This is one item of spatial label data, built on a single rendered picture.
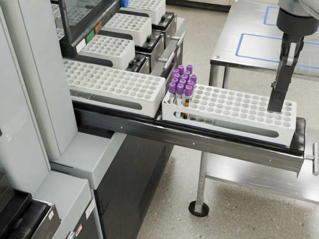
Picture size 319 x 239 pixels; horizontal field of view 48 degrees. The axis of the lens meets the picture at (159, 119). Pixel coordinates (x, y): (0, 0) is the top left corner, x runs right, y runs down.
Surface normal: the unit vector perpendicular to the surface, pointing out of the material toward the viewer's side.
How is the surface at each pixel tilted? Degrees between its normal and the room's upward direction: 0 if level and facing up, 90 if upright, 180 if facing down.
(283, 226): 0
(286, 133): 90
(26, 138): 90
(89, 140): 0
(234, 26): 0
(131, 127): 90
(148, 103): 90
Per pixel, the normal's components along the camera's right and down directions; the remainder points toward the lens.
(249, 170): 0.00, -0.75
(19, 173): 0.95, 0.20
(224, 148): -0.31, 0.63
